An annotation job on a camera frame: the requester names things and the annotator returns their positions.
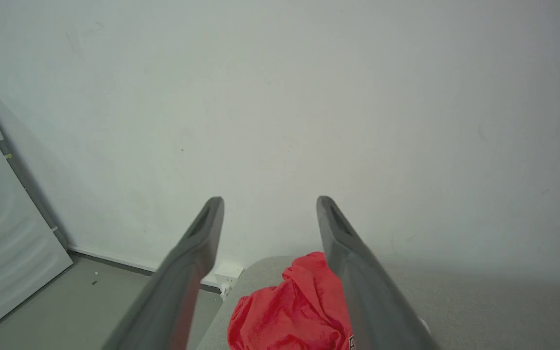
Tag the white wall socket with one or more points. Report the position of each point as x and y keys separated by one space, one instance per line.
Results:
x=229 y=273

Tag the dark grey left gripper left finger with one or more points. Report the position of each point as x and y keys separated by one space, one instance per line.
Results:
x=178 y=291

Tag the grey fabric sofa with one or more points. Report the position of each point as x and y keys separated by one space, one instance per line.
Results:
x=479 y=316

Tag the white washing machine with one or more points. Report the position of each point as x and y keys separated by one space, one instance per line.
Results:
x=3 y=243

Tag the red basketball shorts white stripe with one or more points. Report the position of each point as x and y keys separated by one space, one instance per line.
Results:
x=285 y=316

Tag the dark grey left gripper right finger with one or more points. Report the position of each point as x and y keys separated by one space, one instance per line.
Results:
x=372 y=301

